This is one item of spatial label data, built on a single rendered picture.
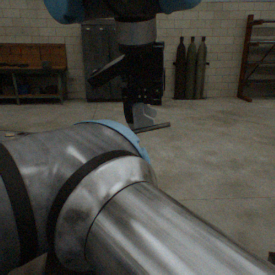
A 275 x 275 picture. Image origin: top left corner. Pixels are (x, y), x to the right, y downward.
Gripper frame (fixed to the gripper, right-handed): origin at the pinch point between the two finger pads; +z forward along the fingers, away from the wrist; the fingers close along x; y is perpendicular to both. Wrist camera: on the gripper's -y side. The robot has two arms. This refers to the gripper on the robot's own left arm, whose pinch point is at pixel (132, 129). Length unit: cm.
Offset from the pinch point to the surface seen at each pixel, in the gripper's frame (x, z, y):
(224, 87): 649, 295, 105
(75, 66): 561, 207, -289
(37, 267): -29.1, 9.5, -11.2
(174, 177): 171, 186, 0
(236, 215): 115, 170, 60
